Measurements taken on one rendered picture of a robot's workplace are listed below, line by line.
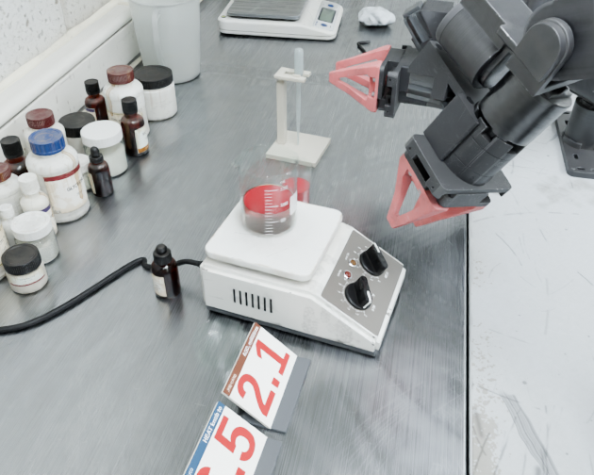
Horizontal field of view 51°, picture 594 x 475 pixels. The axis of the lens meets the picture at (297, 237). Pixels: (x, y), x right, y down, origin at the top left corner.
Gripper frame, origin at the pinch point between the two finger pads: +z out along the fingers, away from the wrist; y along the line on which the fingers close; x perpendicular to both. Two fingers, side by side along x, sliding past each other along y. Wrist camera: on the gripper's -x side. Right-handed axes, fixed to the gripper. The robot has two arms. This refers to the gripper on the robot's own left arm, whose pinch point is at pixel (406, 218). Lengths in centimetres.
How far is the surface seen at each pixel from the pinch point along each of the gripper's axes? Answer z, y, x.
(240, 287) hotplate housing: 12.2, 14.2, -0.4
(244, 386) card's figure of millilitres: 11.7, 18.1, 10.1
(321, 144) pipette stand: 18.9, -13.7, -26.7
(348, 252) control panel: 7.1, 2.8, -0.5
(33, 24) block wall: 28, 22, -57
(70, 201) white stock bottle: 28.5, 23.3, -23.9
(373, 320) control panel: 7.0, 3.9, 7.9
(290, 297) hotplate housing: 9.0, 11.2, 3.0
